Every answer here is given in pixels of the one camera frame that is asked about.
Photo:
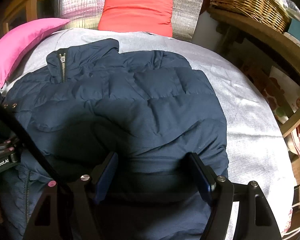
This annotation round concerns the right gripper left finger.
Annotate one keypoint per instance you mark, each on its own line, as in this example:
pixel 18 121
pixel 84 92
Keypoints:
pixel 65 210

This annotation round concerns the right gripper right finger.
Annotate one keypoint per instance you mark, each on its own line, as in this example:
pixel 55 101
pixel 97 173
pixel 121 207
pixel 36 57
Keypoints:
pixel 255 219

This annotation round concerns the navy blue puffer jacket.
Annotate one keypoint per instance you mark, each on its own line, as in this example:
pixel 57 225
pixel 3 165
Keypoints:
pixel 150 108

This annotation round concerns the grey bed sheet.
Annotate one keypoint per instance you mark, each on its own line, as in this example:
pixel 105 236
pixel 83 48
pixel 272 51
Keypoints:
pixel 255 147

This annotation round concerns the pink pillow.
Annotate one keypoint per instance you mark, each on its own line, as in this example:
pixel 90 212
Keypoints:
pixel 19 41

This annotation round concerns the wooden cabinet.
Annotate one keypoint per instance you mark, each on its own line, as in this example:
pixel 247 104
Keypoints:
pixel 16 12

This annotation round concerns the red orange pillow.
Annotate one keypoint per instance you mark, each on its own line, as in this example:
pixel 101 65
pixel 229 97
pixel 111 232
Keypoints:
pixel 152 16

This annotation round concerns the wicker basket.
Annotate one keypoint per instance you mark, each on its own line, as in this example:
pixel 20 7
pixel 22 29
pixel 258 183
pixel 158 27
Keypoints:
pixel 268 12

